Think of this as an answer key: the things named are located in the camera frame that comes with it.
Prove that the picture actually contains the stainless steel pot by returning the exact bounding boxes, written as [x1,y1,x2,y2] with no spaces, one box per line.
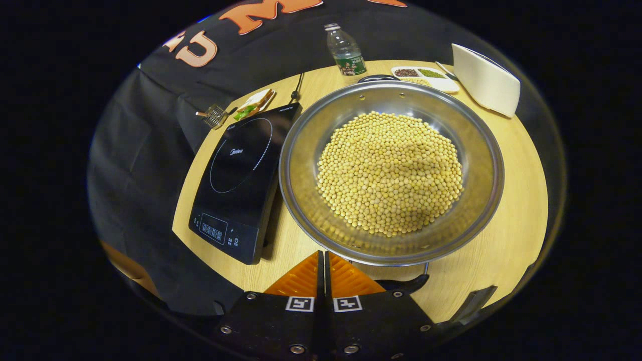
[279,74,505,297]

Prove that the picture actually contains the sandwich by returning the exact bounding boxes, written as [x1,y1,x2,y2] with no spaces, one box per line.
[234,89,276,121]

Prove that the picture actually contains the clear plastic water bottle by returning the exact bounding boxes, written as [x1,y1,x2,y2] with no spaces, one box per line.
[324,23,367,77]

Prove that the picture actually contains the large pile of soybeans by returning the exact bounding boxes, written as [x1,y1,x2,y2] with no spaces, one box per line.
[316,111,464,237]

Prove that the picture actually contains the black power cable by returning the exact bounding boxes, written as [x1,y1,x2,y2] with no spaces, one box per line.
[290,72,305,104]

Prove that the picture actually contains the black induction cooktop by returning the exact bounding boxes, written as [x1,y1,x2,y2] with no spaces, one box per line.
[188,103,303,265]

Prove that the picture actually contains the small metal wire rack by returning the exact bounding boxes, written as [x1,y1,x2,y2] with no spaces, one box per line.
[196,104,238,130]

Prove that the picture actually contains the white divided plate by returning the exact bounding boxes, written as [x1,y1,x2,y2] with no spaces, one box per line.
[391,66,460,94]

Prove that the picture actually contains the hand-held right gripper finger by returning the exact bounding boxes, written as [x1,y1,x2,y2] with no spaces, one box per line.
[325,251,437,361]
[216,251,326,361]

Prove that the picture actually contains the white toaster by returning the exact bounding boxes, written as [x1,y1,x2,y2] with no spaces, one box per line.
[451,43,521,118]

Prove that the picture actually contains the black backdrop cloth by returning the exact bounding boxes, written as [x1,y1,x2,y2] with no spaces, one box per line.
[88,0,507,317]

